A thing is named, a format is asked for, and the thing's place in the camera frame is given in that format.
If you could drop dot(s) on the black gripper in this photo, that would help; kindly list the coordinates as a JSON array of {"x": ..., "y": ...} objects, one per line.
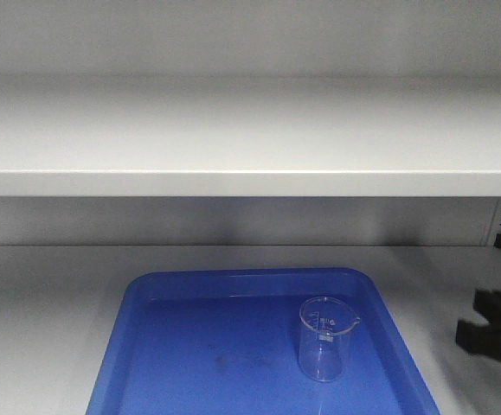
[{"x": 482, "y": 339}]

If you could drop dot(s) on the clear glass beaker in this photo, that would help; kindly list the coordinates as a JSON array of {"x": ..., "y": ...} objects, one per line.
[{"x": 326, "y": 327}]

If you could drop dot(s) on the grey cabinet shelf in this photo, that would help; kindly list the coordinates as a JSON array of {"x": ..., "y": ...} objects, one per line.
[{"x": 231, "y": 136}]

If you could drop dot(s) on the black right shelf clip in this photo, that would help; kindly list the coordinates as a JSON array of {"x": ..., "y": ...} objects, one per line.
[{"x": 497, "y": 241}]

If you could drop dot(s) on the blue plastic tray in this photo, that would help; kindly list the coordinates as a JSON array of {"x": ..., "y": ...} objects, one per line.
[{"x": 227, "y": 342}]

